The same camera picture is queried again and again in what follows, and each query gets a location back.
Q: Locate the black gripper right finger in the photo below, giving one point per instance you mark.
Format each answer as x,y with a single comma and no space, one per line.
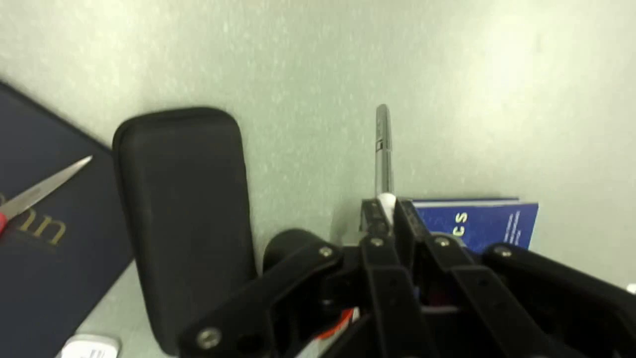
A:
471,310

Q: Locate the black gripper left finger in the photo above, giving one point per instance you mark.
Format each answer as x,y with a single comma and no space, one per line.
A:
400,326

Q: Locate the silver and white pen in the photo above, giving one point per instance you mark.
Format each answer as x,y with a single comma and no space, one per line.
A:
384,176

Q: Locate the blue hardcover book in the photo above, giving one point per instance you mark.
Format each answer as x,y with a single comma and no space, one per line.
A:
481,224

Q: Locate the black zippered hard case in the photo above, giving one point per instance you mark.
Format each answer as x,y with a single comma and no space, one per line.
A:
181,180

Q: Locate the small white square box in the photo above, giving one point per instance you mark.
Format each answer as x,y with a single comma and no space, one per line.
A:
90,347

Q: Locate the navy blue binder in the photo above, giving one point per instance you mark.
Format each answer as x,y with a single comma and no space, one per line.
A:
60,258

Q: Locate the red handled scissors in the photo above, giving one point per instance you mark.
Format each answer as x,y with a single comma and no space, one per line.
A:
32,196

